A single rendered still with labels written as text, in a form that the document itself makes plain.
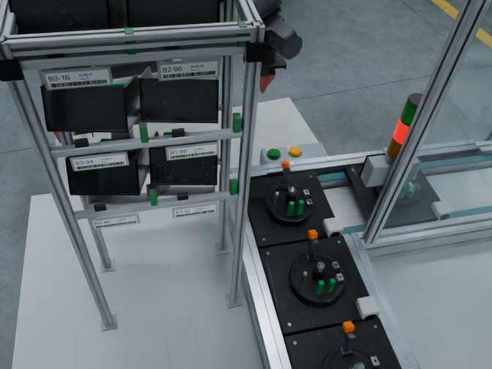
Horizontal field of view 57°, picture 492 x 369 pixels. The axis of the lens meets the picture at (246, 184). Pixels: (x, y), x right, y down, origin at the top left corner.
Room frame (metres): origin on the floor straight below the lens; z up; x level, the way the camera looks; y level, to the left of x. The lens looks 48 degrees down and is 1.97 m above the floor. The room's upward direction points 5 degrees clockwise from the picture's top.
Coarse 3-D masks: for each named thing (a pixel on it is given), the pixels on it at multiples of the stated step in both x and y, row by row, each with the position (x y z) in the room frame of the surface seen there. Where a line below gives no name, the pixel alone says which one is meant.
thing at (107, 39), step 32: (224, 0) 0.74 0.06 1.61; (64, 32) 0.51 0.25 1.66; (96, 32) 0.52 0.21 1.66; (160, 32) 0.53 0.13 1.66; (192, 32) 0.54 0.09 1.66; (224, 32) 0.55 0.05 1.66; (256, 32) 0.57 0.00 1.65; (224, 64) 0.73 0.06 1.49; (256, 64) 0.57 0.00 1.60; (224, 96) 0.72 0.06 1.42; (256, 96) 0.57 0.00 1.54; (32, 128) 0.48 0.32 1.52; (224, 128) 0.73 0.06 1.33; (224, 160) 0.73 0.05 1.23; (64, 192) 0.48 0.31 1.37; (64, 224) 0.47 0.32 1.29; (224, 224) 0.73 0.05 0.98; (96, 288) 0.47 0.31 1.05
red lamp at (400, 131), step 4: (400, 124) 0.76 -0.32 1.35; (404, 124) 0.76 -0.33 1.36; (396, 128) 0.77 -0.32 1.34; (400, 128) 0.76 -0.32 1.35; (404, 128) 0.75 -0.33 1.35; (408, 128) 0.75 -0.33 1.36; (396, 132) 0.77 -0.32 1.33; (400, 132) 0.76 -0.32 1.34; (404, 132) 0.75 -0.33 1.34; (396, 136) 0.76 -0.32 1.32; (400, 136) 0.75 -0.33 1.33; (404, 136) 0.75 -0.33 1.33; (396, 140) 0.76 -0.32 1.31; (400, 140) 0.75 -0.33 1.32
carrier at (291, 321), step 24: (336, 240) 0.72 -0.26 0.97; (264, 264) 0.62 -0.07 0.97; (288, 264) 0.63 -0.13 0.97; (312, 264) 0.62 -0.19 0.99; (336, 264) 0.62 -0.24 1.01; (288, 288) 0.56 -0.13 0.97; (312, 288) 0.56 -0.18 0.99; (336, 288) 0.56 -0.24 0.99; (360, 288) 0.58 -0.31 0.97; (288, 312) 0.50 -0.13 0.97; (312, 312) 0.50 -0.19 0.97; (336, 312) 0.51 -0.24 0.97; (360, 312) 0.51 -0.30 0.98
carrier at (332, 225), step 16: (272, 176) 0.94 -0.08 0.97; (288, 176) 0.94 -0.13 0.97; (304, 176) 0.95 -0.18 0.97; (256, 192) 0.87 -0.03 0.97; (272, 192) 0.86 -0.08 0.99; (288, 192) 0.82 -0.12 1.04; (304, 192) 0.85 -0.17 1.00; (320, 192) 0.89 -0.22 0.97; (256, 208) 0.81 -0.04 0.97; (272, 208) 0.80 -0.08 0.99; (288, 208) 0.78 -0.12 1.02; (304, 208) 0.81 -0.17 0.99; (320, 208) 0.83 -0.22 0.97; (256, 224) 0.75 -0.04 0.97; (272, 224) 0.76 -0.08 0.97; (288, 224) 0.76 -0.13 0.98; (304, 224) 0.77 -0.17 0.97; (320, 224) 0.77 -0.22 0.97; (336, 224) 0.76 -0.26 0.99; (256, 240) 0.70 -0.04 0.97; (272, 240) 0.70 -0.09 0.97; (288, 240) 0.71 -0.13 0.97; (304, 240) 0.71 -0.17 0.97
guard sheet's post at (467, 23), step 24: (480, 0) 0.73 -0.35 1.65; (456, 24) 0.74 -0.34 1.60; (456, 48) 0.72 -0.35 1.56; (456, 72) 0.73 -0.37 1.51; (432, 96) 0.73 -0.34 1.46; (432, 120) 0.73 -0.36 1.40; (408, 144) 0.73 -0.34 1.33; (408, 168) 0.73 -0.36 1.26; (384, 192) 0.74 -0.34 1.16; (384, 216) 0.73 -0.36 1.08
